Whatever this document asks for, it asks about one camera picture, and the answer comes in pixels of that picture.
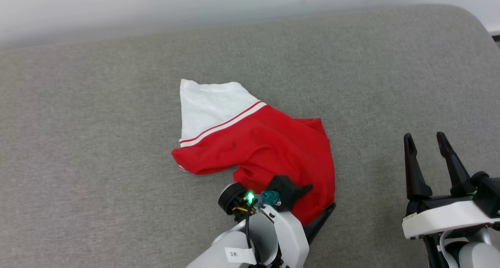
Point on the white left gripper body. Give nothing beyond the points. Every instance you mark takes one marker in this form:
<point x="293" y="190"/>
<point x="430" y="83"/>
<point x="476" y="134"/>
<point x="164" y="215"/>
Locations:
<point x="291" y="240"/>

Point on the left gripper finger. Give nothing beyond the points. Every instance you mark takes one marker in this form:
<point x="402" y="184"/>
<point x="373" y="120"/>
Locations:
<point x="318" y="227"/>

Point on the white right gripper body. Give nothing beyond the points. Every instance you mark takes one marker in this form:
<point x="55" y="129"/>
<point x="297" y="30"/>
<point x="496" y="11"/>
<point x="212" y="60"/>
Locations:
<point x="449" y="219"/>

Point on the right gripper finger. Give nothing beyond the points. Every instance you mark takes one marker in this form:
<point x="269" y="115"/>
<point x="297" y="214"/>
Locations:
<point x="415" y="178"/>
<point x="457" y="174"/>

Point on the red and white t-shirt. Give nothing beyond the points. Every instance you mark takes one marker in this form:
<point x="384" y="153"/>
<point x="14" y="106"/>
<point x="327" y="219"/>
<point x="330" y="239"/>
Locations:
<point x="273" y="143"/>

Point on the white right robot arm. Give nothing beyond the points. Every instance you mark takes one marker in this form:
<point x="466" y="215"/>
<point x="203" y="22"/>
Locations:
<point x="476" y="256"/>

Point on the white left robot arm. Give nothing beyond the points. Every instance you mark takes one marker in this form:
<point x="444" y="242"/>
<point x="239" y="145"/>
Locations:
<point x="261" y="236"/>

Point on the black round left wrist motor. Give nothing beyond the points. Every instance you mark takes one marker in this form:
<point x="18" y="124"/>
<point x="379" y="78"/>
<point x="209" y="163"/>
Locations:
<point x="228" y="197"/>

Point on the grey fabric sofa seat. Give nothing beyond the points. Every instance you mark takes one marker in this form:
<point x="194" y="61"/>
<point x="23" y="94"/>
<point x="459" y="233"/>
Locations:
<point x="97" y="143"/>

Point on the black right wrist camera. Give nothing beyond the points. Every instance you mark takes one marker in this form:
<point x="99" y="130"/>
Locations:
<point x="488" y="193"/>

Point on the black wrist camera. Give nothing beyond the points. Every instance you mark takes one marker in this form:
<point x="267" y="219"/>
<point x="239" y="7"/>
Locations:
<point x="488" y="193"/>
<point x="285" y="192"/>

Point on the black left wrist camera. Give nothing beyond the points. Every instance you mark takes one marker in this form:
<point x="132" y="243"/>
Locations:
<point x="285" y="192"/>

